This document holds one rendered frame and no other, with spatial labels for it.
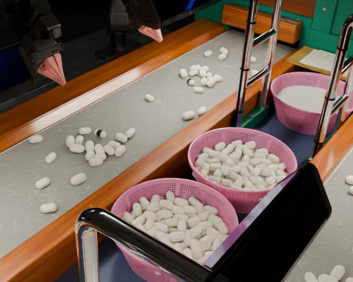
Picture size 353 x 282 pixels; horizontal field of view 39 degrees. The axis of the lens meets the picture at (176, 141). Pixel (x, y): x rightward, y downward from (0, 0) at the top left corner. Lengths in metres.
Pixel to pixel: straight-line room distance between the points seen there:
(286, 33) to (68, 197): 1.03
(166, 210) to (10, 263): 0.35
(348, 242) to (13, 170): 0.77
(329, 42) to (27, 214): 1.20
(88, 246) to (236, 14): 1.45
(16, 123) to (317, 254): 0.81
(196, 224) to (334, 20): 1.00
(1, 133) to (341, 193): 0.85
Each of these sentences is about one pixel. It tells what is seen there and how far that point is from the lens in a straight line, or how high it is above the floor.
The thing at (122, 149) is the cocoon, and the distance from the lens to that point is 1.24.
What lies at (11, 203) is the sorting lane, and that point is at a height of 0.74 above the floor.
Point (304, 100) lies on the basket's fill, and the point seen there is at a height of 0.74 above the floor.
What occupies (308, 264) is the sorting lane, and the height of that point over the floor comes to 0.74.
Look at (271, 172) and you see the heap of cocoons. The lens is 1.23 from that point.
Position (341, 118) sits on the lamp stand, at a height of 0.77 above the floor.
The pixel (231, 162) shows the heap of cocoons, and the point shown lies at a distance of 1.24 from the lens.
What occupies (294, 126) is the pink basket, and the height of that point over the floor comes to 0.69.
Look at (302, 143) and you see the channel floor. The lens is 1.49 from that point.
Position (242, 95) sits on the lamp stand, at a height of 0.82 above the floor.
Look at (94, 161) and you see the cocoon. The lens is 1.21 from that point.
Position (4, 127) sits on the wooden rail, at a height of 0.77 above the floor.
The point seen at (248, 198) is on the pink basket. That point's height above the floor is 0.74.
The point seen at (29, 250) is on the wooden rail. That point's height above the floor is 0.77.
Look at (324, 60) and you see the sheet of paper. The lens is 1.78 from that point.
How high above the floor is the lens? 1.48
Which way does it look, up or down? 34 degrees down
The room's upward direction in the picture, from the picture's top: 3 degrees clockwise
